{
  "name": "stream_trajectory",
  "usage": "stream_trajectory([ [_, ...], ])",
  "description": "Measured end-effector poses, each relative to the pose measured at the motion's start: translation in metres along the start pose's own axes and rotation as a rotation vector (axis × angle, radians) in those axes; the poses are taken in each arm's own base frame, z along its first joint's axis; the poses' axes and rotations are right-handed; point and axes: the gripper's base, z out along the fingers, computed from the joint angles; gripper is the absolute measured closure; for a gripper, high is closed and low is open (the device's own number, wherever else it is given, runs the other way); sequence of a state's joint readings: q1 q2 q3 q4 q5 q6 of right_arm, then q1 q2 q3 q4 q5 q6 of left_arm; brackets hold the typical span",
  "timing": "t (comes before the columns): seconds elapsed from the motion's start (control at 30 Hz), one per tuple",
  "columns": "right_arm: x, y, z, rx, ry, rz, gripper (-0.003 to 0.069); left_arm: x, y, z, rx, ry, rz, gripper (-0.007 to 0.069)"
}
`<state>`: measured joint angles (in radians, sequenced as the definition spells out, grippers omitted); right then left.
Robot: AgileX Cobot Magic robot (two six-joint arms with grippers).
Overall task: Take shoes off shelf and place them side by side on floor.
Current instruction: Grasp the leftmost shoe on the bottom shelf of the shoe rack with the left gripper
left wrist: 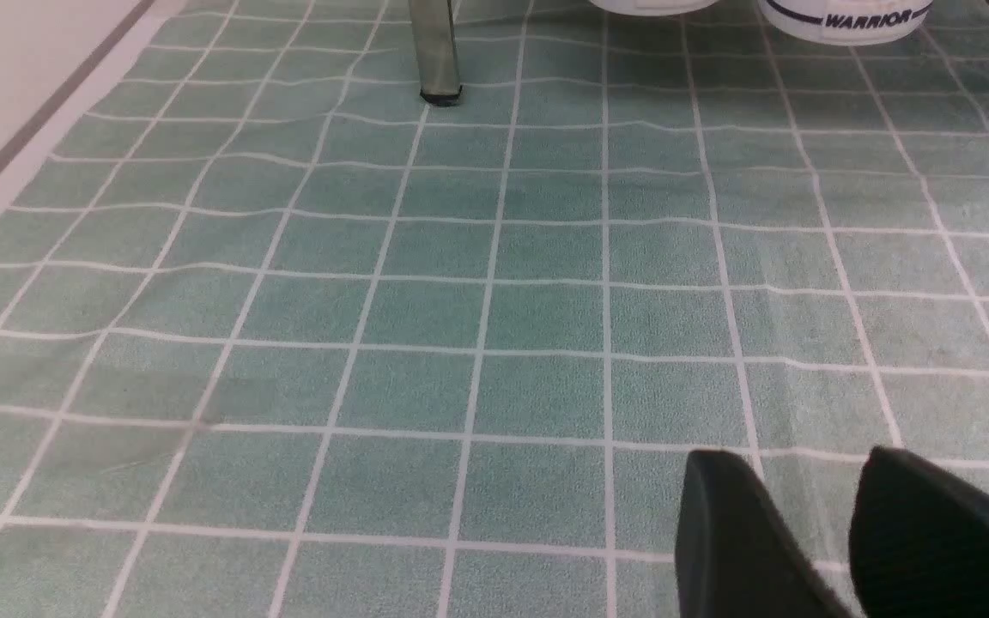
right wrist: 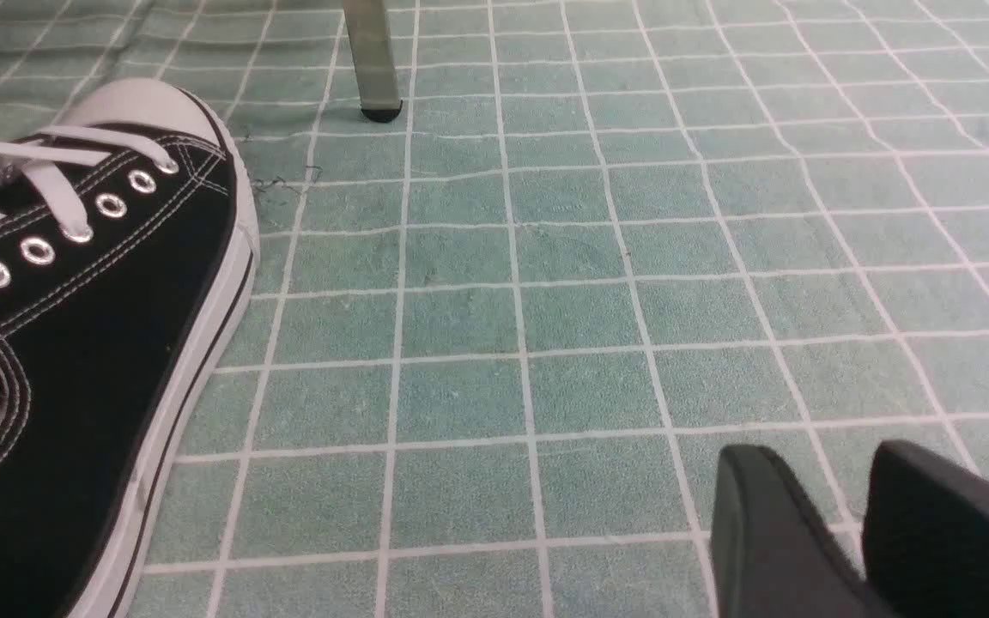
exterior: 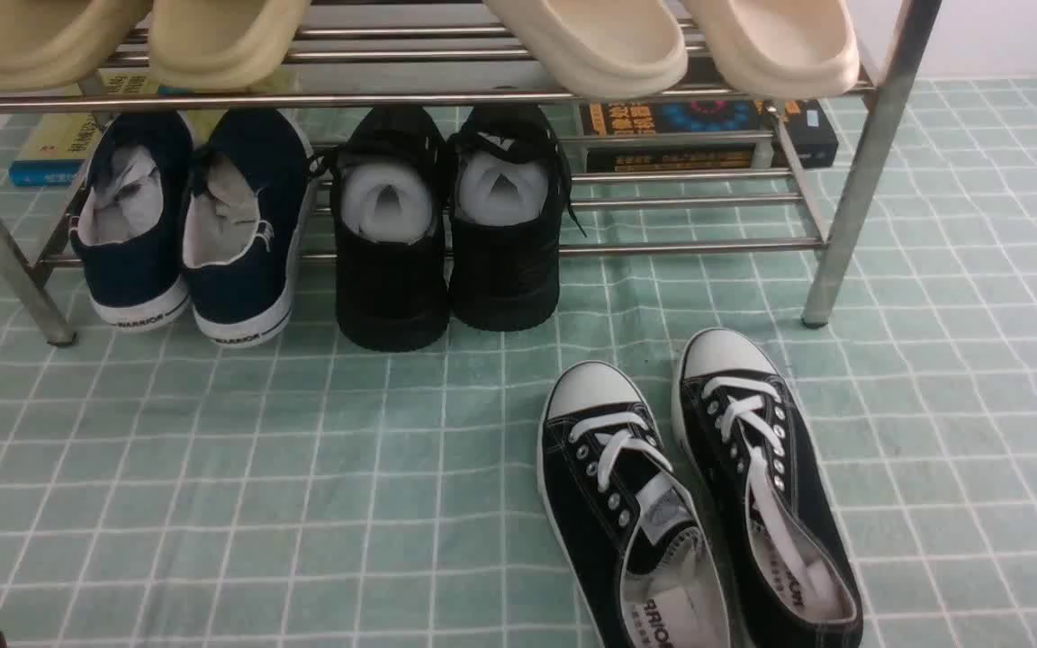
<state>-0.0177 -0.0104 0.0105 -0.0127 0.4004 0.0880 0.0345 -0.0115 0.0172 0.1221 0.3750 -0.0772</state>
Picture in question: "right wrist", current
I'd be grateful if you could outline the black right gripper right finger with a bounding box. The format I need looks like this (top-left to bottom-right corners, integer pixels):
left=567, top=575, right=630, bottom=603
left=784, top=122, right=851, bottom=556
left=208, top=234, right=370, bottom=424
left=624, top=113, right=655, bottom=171
left=862, top=439, right=989, bottom=617

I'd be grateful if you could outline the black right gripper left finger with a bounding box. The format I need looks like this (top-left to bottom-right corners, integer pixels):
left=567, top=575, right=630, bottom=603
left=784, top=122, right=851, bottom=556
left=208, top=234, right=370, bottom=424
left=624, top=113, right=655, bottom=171
left=710, top=445, right=890, bottom=617

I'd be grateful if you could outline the black canvas sneaker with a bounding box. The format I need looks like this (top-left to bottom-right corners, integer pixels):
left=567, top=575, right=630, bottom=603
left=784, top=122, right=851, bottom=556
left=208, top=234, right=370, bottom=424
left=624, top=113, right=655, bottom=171
left=0, top=78, right=260, bottom=617

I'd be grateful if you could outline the metal shoe rack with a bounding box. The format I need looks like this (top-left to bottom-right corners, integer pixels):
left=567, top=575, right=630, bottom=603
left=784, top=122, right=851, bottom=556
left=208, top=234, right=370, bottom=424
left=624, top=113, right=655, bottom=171
left=343, top=0, right=402, bottom=123

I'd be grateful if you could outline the green checkered floor mat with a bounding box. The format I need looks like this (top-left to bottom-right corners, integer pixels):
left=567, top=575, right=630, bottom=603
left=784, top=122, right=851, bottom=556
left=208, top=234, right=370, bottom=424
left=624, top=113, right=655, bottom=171
left=0, top=1, right=989, bottom=617

